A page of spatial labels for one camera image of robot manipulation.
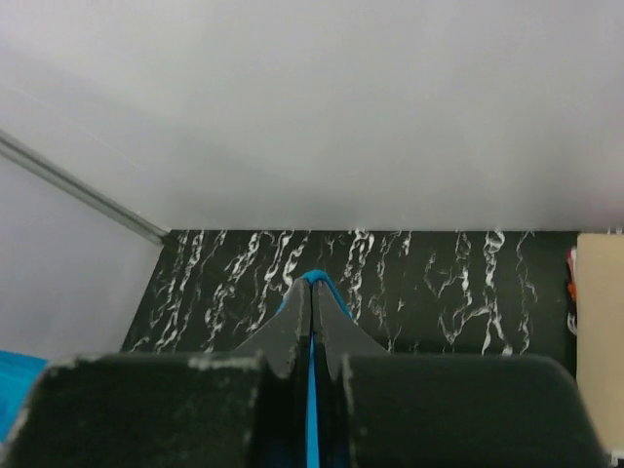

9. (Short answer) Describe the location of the blue t shirt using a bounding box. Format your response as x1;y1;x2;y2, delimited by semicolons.
1;272;350;467

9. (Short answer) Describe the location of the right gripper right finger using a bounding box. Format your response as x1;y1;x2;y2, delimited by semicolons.
310;278;388;467

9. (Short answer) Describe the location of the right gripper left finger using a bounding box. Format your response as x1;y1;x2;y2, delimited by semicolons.
234;278;312;467

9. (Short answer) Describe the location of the left aluminium corner post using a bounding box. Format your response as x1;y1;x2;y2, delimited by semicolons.
1;131;172;246

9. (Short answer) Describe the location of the folded beige t shirt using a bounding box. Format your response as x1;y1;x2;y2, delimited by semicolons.
575;233;623;455

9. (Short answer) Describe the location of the folded red t shirt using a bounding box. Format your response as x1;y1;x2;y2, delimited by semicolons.
566;248;577;302

